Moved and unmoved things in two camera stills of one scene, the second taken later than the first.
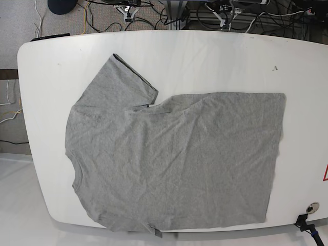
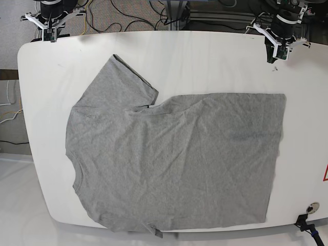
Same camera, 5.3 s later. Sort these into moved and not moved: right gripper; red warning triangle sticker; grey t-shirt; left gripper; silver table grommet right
Moved: left gripper; right gripper
Not moved: silver table grommet right; grey t-shirt; red warning triangle sticker
